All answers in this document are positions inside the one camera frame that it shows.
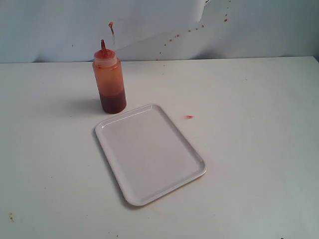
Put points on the white rectangular tray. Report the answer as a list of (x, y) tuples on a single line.
[(148, 154)]

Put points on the red sauce squeeze bottle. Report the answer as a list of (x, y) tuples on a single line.
[(108, 74)]

